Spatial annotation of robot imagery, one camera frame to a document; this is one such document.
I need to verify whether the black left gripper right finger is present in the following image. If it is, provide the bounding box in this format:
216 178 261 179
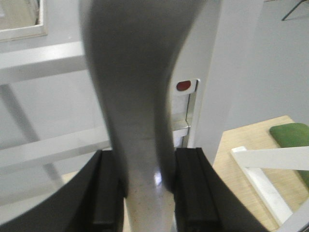
174 148 267 232

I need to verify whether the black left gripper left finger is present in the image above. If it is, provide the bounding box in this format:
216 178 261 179
0 150 124 232

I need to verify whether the white framed sliding glass door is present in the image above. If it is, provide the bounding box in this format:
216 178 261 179
0 0 221 232

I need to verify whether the grey door handle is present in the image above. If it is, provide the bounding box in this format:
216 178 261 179
79 0 205 232

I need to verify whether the green sandbag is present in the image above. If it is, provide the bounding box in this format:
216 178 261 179
269 122 309 189

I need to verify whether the white lock latch red dot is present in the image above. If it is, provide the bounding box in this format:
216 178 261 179
172 79 200 96

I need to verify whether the white door support bracket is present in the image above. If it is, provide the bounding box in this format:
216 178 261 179
230 146 309 232

